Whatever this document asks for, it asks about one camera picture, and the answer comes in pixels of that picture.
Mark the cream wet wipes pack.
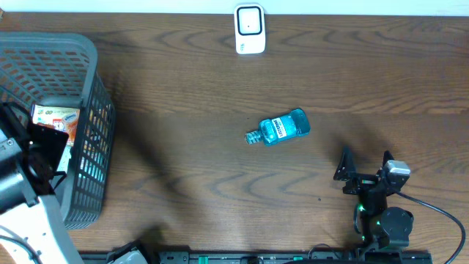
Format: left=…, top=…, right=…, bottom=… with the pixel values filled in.
left=32, top=104, right=80, bottom=172

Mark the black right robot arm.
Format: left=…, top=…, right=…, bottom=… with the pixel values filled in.
left=333, top=147, right=413, bottom=250

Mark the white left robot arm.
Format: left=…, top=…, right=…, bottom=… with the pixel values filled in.
left=1, top=102, right=83, bottom=264

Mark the white barcode scanner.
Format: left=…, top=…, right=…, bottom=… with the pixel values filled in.
left=234, top=4, right=266, bottom=55

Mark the blue mouthwash bottle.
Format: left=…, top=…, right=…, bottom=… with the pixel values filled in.
left=245, top=109, right=311, bottom=146

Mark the grey plastic basket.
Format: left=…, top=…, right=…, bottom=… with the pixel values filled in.
left=1, top=32, right=116, bottom=230

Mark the black right camera cable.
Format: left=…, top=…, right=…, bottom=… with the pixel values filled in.
left=394, top=190, right=467, bottom=264

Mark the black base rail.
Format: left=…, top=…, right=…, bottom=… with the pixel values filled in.
left=79, top=241, right=433, bottom=264

